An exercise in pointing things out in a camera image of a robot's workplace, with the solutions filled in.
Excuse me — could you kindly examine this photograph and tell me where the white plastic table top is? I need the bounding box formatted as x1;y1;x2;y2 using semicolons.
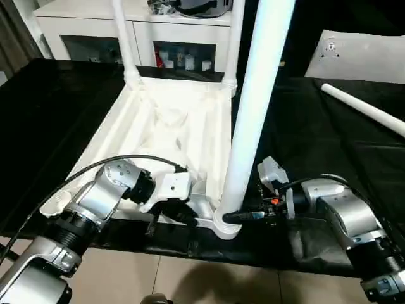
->
39;79;245;241

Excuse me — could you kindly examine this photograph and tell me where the white plastic table leg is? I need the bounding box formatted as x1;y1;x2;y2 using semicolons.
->
221;0;247;97
112;0;142;87
215;0;297;230
320;83;405;137

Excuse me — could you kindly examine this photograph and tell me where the black work mat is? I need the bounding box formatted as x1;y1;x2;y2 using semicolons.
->
0;57;405;276

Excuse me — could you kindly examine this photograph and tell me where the black robot left foot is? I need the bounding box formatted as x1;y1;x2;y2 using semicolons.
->
140;294;171;304

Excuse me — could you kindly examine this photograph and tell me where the white plastic bag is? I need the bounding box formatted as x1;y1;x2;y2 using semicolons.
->
304;29;405;85

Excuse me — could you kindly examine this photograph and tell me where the white cabinet with glass doors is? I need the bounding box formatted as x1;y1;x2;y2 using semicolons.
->
34;0;249;74

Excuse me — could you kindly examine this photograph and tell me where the black cabinet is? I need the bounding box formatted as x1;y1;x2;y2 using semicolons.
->
244;0;405;80

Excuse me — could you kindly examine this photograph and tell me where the dark tangled clutter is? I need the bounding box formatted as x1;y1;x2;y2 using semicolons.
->
148;0;178;15

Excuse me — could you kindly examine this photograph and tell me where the black rice cooker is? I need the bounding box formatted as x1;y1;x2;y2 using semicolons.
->
176;0;234;19

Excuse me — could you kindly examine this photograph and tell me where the grey curtain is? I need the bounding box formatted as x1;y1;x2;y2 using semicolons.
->
0;0;40;72

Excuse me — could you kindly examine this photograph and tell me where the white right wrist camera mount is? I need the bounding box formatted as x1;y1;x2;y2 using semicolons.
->
257;156;296;220

